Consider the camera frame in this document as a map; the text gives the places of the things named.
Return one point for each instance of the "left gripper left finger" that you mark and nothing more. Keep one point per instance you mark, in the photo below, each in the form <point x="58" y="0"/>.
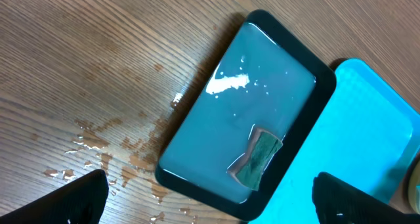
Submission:
<point x="80" y="201"/>

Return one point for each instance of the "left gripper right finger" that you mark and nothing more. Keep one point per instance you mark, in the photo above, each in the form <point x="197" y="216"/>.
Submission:
<point x="339" y="202"/>

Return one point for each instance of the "yellow plate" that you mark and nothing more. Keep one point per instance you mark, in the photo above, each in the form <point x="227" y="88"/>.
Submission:
<point x="413" y="188"/>

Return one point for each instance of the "green orange sponge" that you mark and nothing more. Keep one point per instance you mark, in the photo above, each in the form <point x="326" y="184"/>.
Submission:
<point x="248" y="169"/>

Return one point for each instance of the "teal plastic tray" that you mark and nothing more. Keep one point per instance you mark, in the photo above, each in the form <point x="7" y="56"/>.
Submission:
<point x="367" y="136"/>

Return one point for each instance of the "black water tray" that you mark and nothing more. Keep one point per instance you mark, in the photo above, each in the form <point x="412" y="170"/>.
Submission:
<point x="268" y="79"/>

